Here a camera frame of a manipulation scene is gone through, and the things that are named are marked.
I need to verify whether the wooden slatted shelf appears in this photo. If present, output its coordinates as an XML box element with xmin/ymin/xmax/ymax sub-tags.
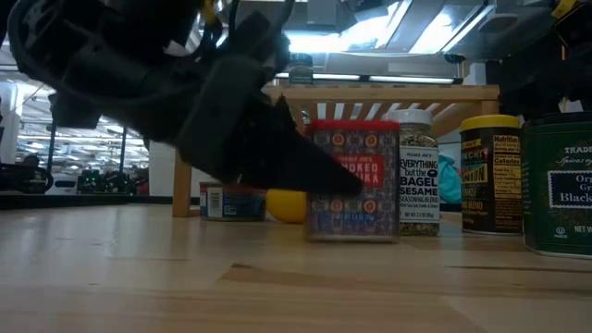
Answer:
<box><xmin>171</xmin><ymin>84</ymin><xmax>501</xmax><ymax>218</ymax></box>

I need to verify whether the black background robot frame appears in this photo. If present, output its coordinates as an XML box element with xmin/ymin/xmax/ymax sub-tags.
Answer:
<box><xmin>45</xmin><ymin>117</ymin><xmax>152</xmax><ymax>195</ymax></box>

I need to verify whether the yellow lemon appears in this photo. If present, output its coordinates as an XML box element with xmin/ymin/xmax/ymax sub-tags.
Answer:
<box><xmin>265</xmin><ymin>188</ymin><xmax>309</xmax><ymax>225</ymax></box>

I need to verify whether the dark green pepper tin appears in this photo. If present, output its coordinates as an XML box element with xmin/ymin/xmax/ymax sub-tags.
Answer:
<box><xmin>521</xmin><ymin>112</ymin><xmax>592</xmax><ymax>259</ymax></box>

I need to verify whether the pile of clothes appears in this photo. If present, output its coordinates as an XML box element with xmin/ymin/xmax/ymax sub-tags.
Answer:
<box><xmin>438</xmin><ymin>154</ymin><xmax>463</xmax><ymax>204</ymax></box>

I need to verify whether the yellow-lidded onion spice jar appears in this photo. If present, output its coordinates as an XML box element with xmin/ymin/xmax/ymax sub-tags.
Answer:
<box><xmin>460</xmin><ymin>114</ymin><xmax>524</xmax><ymax>236</ymax></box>

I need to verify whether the red-lidded paprika tin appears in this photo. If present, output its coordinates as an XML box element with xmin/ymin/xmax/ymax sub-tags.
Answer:
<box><xmin>304</xmin><ymin>118</ymin><xmax>401</xmax><ymax>244</ymax></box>

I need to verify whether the long hanging light rail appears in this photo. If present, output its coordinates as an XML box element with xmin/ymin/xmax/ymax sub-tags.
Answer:
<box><xmin>275</xmin><ymin>71</ymin><xmax>463</xmax><ymax>87</ymax></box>

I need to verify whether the tuna can with pull tab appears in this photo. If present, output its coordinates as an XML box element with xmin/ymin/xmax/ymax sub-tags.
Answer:
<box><xmin>199</xmin><ymin>180</ymin><xmax>268</xmax><ymax>222</ymax></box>

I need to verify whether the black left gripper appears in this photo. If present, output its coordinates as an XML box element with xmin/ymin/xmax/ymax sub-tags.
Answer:
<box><xmin>175</xmin><ymin>31</ymin><xmax>364</xmax><ymax>198</ymax></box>

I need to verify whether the white storage box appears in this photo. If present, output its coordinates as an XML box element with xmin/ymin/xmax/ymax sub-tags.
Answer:
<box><xmin>148</xmin><ymin>141</ymin><xmax>218</xmax><ymax>198</ymax></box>

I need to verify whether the white-lidded bagel seasoning jar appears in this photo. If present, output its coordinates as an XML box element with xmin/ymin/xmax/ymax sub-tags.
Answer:
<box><xmin>383</xmin><ymin>108</ymin><xmax>441</xmax><ymax>237</ymax></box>

